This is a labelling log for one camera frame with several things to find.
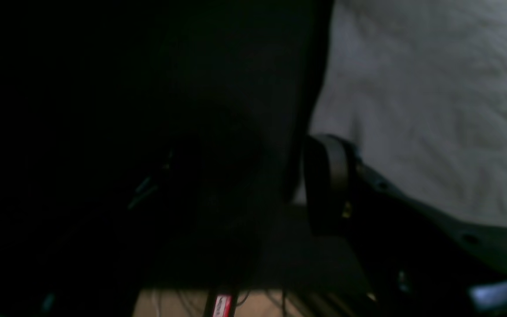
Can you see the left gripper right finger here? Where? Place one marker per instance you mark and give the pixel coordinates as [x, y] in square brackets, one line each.
[418, 261]

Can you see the grey T-shirt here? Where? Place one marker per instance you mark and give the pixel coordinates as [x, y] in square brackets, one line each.
[420, 86]

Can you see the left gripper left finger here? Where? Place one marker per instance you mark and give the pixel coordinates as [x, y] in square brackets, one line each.
[148, 144]

